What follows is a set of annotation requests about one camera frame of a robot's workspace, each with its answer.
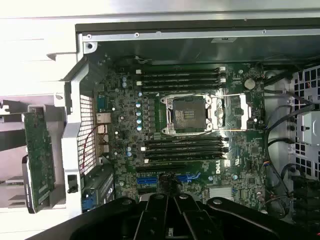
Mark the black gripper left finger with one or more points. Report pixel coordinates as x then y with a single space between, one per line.
155 220

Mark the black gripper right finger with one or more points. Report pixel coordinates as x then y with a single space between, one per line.
190 220

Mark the long blue expansion slot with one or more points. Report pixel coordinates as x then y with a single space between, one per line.
147 180

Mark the silver chipset heat sink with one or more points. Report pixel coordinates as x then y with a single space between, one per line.
221 193

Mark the black expansion slot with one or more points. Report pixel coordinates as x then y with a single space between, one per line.
162 167

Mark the RAM slot with white latches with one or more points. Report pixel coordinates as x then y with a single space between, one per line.
180 82
185 158
180 70
185 146

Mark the green motherboard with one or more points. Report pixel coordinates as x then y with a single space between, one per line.
125 120

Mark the CPU socket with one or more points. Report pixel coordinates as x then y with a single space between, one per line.
187 115

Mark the thin metal locking lever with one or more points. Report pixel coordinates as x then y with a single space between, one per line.
255 95
253 129

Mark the black power connector cluster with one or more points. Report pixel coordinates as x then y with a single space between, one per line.
306 197

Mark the metal socket cover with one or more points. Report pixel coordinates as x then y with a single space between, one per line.
245 110

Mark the silver coin battery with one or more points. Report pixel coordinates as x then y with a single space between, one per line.
248 83

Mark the perforated metal disk bay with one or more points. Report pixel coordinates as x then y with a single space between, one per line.
310 125

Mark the grey parts rack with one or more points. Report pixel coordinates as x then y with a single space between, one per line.
12 140

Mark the black open PC case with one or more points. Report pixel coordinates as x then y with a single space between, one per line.
175 50

